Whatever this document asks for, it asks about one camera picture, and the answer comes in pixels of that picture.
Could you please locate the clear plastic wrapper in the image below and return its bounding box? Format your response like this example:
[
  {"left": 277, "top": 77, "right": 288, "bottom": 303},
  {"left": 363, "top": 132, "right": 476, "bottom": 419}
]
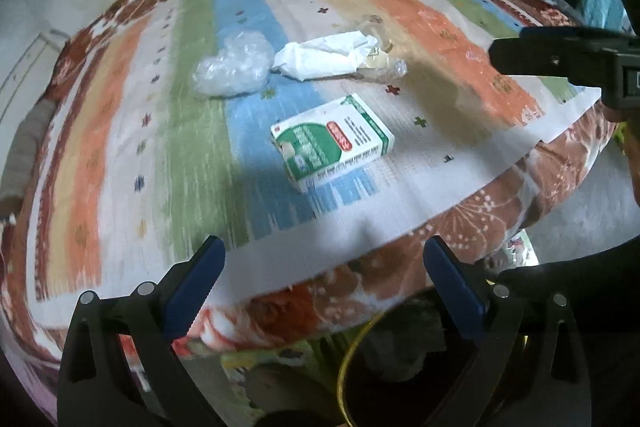
[{"left": 357, "top": 14, "right": 409, "bottom": 84}]

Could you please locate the striped pastel mat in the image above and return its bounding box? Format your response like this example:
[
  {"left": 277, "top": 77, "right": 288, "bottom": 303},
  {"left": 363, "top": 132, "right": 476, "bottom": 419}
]
[{"left": 20, "top": 0, "right": 603, "bottom": 303}]

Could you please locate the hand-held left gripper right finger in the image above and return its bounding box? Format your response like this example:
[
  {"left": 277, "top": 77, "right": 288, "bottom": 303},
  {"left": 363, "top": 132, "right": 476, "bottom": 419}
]
[{"left": 423, "top": 235, "right": 592, "bottom": 427}]

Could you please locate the green and white carton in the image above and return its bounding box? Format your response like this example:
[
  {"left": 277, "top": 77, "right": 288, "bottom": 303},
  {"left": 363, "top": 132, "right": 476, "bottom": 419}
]
[{"left": 270, "top": 94, "right": 395, "bottom": 194}]

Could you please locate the grey ribbed pillow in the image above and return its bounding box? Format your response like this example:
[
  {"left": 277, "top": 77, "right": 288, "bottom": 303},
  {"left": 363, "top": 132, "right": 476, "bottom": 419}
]
[{"left": 0, "top": 99, "right": 57, "bottom": 208}]

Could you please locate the brown floral blanket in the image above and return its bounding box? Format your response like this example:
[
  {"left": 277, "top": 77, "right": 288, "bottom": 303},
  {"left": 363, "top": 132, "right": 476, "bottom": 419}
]
[{"left": 0, "top": 0, "right": 621, "bottom": 363}]

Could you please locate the white headboard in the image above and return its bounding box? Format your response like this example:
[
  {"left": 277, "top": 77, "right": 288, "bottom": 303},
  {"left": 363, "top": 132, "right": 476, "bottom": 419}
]
[{"left": 0, "top": 31, "right": 68, "bottom": 108}]

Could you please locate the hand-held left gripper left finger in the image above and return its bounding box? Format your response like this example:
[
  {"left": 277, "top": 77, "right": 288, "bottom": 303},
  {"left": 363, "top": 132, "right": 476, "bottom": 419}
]
[{"left": 59, "top": 235, "right": 227, "bottom": 427}]

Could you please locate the clear plastic bag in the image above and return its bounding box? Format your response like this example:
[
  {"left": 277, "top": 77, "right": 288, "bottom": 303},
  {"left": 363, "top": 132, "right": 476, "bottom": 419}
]
[{"left": 192, "top": 31, "right": 275, "bottom": 100}]

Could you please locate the dark bin with gold rim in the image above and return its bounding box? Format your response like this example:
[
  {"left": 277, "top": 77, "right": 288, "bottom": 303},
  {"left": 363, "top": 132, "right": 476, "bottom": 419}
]
[{"left": 337, "top": 302, "right": 531, "bottom": 427}]

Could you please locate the white tissue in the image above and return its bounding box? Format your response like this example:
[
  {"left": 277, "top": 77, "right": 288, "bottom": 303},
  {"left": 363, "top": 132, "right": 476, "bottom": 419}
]
[{"left": 271, "top": 32, "right": 379, "bottom": 82}]

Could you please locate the colourful floor mat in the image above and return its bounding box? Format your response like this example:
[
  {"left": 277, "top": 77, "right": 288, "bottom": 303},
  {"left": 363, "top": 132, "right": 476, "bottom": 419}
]
[{"left": 220, "top": 227, "right": 538, "bottom": 378}]

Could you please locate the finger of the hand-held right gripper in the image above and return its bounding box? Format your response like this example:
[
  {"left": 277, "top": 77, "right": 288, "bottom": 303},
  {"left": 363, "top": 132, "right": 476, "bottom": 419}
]
[{"left": 489, "top": 26, "right": 621, "bottom": 85}]

